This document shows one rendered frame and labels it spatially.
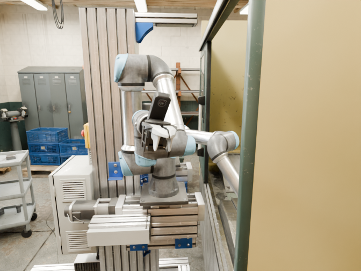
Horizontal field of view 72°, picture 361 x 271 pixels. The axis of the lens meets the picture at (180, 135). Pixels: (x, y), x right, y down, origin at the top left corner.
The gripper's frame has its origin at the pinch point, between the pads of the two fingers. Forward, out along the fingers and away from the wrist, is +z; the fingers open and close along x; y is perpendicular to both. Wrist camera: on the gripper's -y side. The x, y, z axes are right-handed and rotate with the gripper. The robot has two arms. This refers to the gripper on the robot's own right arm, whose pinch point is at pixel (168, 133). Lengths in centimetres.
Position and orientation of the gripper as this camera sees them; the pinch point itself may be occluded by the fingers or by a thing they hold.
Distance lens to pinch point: 57.5
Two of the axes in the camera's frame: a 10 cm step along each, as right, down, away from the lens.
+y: -1.3, 9.8, 1.8
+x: -9.4, -0.6, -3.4
